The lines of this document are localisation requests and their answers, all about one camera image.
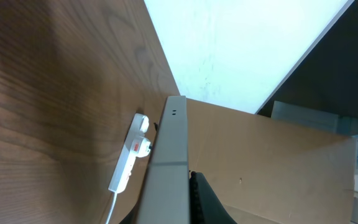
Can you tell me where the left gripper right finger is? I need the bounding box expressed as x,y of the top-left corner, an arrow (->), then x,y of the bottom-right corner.
190,171 -> 236,224

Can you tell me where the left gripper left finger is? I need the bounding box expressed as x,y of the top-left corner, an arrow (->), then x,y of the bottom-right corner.
119,206 -> 138,224

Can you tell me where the white power strip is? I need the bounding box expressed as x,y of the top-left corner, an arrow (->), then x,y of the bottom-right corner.
108,113 -> 151,194

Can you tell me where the cardboard barrier panel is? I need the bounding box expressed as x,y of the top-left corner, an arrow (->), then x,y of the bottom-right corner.
187,100 -> 357,223

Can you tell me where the white power strip cord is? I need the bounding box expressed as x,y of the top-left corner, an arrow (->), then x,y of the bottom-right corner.
105,192 -> 118,224

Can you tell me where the black charger cable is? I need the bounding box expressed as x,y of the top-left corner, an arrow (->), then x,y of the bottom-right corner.
149,122 -> 158,153

